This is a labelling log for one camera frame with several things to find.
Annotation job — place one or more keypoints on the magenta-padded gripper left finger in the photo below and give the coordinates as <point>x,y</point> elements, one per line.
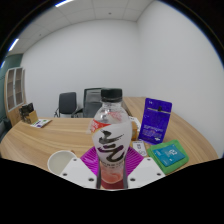
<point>78,171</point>

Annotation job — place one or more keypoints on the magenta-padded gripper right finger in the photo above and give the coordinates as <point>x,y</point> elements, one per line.
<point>146,170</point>

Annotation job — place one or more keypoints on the clear drink bottle black cap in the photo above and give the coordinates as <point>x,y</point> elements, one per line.
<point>111,140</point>

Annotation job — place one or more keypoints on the white cup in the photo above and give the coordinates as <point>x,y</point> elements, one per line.
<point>60,161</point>

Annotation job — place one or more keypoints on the teal card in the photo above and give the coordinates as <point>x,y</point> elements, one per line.
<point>169,155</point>

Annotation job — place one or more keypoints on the green flat box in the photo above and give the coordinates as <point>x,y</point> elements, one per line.
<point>176,166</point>

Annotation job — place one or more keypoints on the purple standing pouch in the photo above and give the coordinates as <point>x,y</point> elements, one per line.
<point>155,121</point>

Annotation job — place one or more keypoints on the white and green leaflet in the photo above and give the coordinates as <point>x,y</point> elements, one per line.
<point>41,123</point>

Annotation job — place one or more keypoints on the black office chair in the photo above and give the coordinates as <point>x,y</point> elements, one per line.
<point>67,103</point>

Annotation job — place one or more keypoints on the grey mesh office chair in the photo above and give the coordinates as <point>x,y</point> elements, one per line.
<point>90,103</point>

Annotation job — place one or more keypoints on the wooden box with dark items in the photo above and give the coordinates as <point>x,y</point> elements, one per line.
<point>29,115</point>

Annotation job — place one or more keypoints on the wooden shelf unit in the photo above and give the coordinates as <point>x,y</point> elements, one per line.
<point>15,90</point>

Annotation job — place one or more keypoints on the ceiling light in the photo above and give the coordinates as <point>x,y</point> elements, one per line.
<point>63,2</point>
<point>13,45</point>

